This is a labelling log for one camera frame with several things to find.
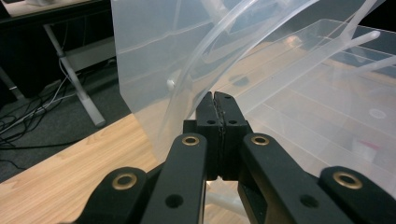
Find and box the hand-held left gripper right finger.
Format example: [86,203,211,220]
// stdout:
[214,91,253,182]

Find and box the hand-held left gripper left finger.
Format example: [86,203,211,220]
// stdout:
[183,91,223,181]

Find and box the clear plastic storage box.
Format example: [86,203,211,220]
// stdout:
[110,0,396,220]

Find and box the red and white tube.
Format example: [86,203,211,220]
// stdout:
[354,138,386,161]

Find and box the white metal desk frame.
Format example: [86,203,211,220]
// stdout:
[0,0,117,129]

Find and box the bundle of floor cables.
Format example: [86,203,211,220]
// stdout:
[0,69,80,171]

